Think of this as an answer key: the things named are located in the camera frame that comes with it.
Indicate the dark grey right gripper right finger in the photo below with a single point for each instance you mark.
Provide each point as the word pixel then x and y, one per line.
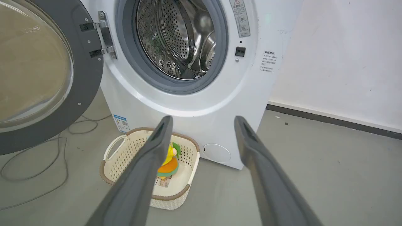
pixel 270 185

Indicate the white front-load washing machine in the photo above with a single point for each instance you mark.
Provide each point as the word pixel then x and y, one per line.
pixel 191 100

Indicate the stainless steel perforated drum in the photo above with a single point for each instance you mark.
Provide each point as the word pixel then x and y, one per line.
pixel 180 37

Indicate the yellow orange green plush toy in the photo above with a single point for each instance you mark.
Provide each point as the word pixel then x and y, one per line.
pixel 169 164

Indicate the grey round washing machine door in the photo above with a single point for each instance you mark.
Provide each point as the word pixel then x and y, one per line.
pixel 47 69

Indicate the grey warning label sticker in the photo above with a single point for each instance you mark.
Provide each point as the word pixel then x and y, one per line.
pixel 240 17

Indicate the blue white energy label sticker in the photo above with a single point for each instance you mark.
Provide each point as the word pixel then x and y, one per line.
pixel 121 123

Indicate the printed paper tag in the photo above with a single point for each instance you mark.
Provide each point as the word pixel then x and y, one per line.
pixel 163 181

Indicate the cream perforated laundry basket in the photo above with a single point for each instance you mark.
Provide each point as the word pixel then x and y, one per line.
pixel 125 157

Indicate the chrome door hinge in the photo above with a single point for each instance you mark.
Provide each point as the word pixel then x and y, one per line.
pixel 105 34

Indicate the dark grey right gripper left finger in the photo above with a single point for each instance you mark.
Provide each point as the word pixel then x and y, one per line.
pixel 138 182

